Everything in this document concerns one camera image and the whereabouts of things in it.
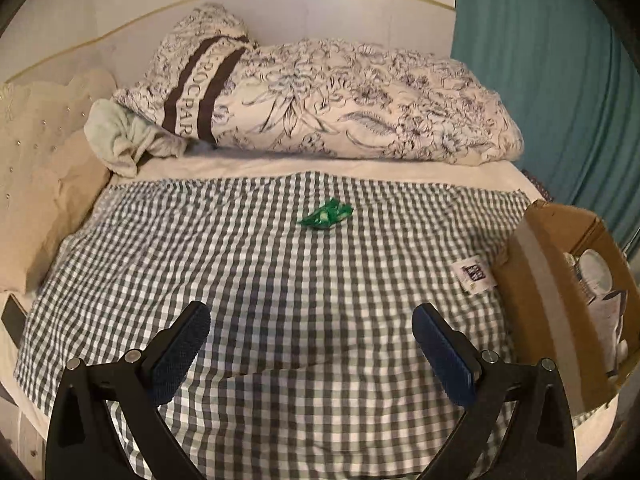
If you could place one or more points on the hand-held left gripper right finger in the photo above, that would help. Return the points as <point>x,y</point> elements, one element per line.
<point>442,355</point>

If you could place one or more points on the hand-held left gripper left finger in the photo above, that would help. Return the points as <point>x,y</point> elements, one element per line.
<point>177,355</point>

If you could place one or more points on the brown cardboard box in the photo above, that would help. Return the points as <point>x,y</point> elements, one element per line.
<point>540,310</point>

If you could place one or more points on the white tape roll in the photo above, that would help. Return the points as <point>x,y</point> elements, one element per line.
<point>597,272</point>

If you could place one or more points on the green foil wrapper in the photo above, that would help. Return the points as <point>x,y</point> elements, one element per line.
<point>325,216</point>

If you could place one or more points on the green checkered cloth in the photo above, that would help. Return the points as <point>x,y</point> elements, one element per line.
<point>280,270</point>

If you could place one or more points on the black phone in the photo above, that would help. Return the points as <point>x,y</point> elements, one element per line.
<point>12,320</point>

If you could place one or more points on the beige pillow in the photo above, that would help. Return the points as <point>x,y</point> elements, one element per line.
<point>55,210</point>

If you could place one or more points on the pale green towel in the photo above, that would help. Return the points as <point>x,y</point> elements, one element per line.
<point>115,130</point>

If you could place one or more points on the floral printed duvet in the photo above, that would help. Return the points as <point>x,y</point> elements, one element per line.
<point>375,105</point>

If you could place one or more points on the beige tufted cushion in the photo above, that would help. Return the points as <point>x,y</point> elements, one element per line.
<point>35,120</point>

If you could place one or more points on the teal curtain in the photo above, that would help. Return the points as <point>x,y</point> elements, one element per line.
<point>550,85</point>

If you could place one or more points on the white gold-trimmed headboard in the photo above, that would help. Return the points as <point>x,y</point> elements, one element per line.
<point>325,15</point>

